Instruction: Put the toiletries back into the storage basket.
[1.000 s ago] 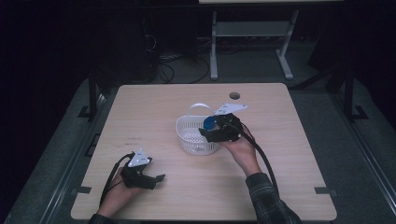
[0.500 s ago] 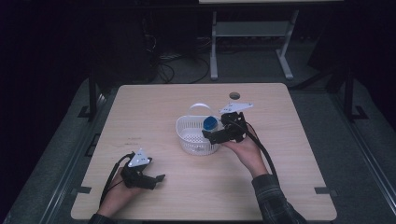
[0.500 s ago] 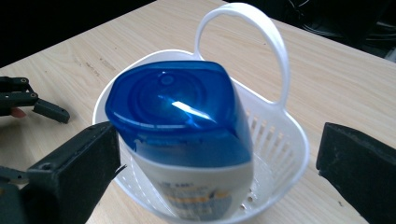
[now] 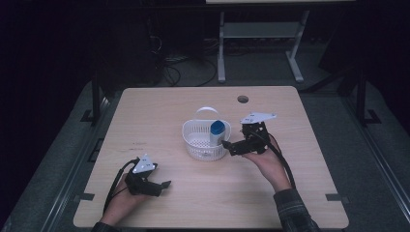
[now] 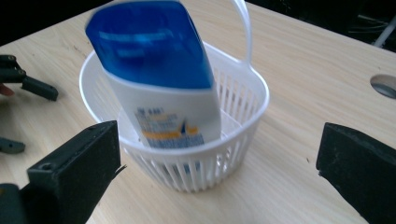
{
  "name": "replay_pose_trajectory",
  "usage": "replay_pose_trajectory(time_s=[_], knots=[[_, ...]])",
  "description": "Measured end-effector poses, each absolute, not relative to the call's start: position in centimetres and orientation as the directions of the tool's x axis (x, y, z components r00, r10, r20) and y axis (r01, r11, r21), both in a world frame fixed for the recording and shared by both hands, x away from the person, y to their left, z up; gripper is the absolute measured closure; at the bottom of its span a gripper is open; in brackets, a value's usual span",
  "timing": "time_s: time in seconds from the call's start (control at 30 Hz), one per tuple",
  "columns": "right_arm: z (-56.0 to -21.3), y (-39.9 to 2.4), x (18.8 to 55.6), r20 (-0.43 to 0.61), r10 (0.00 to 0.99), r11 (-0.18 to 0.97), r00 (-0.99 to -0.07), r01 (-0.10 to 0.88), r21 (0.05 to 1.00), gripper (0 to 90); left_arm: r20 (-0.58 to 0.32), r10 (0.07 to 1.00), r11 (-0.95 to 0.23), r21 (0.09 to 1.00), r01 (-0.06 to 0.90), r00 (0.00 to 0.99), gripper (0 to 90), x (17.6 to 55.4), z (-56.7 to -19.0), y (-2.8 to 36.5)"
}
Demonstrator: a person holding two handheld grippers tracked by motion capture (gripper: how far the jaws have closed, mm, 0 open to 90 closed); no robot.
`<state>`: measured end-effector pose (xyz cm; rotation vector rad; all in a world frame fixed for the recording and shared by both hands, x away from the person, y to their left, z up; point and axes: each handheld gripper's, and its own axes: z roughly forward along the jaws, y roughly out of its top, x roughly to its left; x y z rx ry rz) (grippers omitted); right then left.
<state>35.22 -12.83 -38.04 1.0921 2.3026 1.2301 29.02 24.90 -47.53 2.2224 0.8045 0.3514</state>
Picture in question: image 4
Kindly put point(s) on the person's left hand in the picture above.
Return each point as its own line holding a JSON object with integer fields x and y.
{"x": 124, "y": 203}

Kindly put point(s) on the person's right hand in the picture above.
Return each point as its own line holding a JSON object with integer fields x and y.
{"x": 269, "y": 167}

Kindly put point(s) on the black tape piece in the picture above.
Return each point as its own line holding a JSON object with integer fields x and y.
{"x": 86, "y": 196}
{"x": 333, "y": 197}

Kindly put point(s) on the grey metal stand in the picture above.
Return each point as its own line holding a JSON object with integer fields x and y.
{"x": 257, "y": 30}

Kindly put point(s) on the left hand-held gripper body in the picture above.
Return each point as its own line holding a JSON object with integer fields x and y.
{"x": 140, "y": 182}

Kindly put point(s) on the white plastic basket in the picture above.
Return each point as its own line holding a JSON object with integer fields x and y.
{"x": 201, "y": 145}

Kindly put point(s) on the black metal post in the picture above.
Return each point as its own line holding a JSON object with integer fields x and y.
{"x": 96, "y": 96}
{"x": 361, "y": 96}

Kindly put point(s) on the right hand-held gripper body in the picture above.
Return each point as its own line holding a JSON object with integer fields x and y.
{"x": 256, "y": 138}

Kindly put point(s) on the white blue-capped shampoo bottle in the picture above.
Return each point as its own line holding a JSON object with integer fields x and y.
{"x": 217, "y": 132}

